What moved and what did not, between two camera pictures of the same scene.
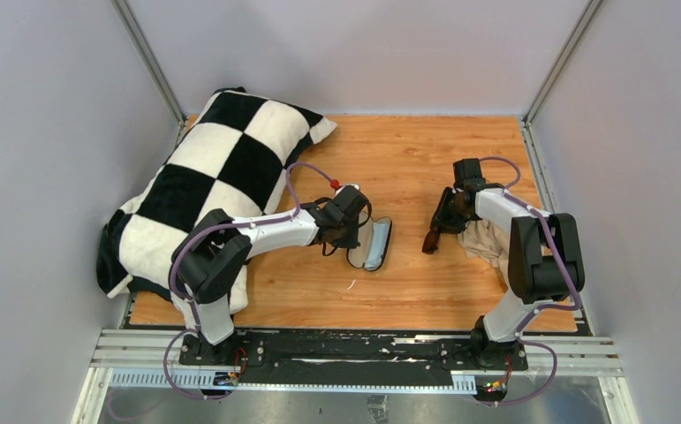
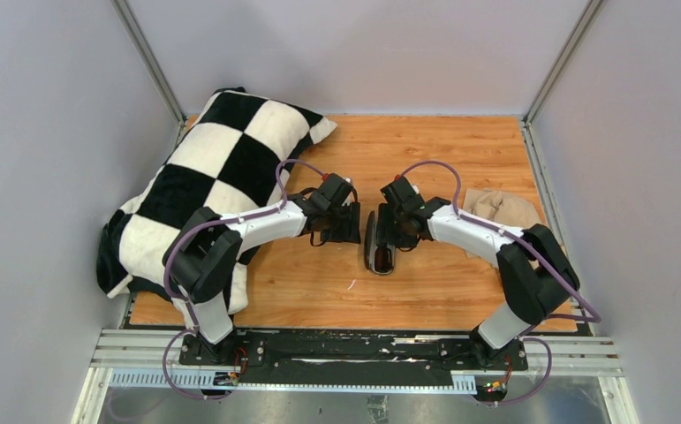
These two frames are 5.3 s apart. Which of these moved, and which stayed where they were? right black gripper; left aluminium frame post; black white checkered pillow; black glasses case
Moved: right black gripper; black glasses case
Stayed: black white checkered pillow; left aluminium frame post
